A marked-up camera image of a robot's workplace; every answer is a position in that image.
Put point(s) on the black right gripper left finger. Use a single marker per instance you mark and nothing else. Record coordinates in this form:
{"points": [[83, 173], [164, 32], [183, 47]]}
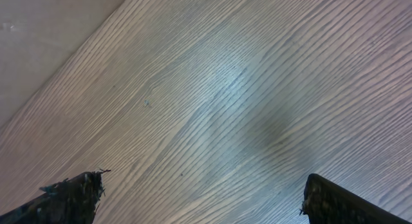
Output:
{"points": [[71, 201]]}

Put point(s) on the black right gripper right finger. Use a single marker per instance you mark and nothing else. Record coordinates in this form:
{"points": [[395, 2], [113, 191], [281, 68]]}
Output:
{"points": [[328, 203]]}

